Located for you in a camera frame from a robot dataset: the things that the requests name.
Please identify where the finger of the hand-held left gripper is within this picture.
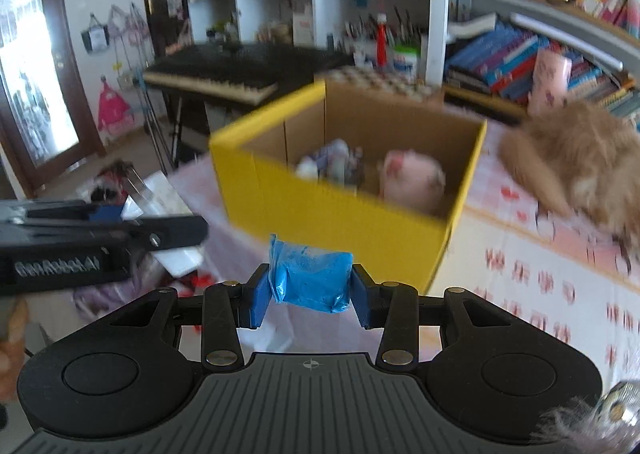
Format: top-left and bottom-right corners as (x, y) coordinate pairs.
(87, 215), (209, 255)
(0, 200), (129, 225)

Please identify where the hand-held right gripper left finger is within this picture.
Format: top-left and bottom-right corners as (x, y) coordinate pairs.
(95, 264), (274, 368)

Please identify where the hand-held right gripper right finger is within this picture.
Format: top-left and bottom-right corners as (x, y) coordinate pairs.
(349, 264), (527, 368)

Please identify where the small blue packet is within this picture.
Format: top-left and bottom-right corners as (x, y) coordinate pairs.
(267, 234), (354, 315)

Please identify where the yellow cardboard box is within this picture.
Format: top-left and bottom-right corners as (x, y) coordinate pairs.
(209, 78), (488, 295)

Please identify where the pink plush toy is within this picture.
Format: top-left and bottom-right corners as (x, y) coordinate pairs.
(377, 149), (447, 215)

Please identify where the blue drink can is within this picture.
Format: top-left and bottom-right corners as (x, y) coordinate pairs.
(295, 138), (366, 185)

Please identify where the person's left hand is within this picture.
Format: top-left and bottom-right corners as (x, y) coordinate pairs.
(0, 298), (30, 377)

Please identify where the white printed plastic bag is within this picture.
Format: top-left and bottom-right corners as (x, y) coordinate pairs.
(120, 171), (207, 281)

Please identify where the black keyboard stand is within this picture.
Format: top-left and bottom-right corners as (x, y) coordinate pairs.
(145, 94), (212, 171)

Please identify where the pink hanging bag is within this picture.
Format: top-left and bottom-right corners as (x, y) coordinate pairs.
(97, 78), (134, 135)

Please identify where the pink checked tablecloth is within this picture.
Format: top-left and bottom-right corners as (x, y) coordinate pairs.
(165, 119), (640, 387)

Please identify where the wooden framed glass door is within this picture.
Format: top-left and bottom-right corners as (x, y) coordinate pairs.
(0, 0), (107, 201)

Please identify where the black electronic keyboard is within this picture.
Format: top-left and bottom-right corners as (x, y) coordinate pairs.
(142, 42), (351, 108)

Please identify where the black white hanging bag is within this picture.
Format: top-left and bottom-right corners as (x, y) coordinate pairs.
(81, 14), (112, 54)

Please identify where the white printed desk mat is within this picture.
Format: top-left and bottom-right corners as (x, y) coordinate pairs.
(435, 204), (640, 385)

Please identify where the chessboard box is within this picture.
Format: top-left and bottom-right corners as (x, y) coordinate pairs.
(315, 66), (446, 105)

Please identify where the white jar green lid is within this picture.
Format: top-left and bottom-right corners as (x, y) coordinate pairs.
(392, 46), (421, 80)

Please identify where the white pen holder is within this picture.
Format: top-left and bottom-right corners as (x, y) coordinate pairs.
(345, 36), (377, 68)

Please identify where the fluffy orange cat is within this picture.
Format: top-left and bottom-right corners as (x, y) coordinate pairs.
(500, 101), (640, 255)

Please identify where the red bottle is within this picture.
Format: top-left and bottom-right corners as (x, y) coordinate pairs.
(376, 12), (390, 68)

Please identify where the row of blue books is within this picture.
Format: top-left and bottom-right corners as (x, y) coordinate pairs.
(445, 24), (617, 108)

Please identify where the pink printed cup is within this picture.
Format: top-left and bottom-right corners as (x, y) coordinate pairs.
(527, 50), (573, 118)

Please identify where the white bookshelf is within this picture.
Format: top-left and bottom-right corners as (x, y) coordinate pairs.
(187, 0), (640, 125)

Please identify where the grey fluffy keychain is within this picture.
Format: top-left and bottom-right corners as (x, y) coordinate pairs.
(539, 380), (640, 454)

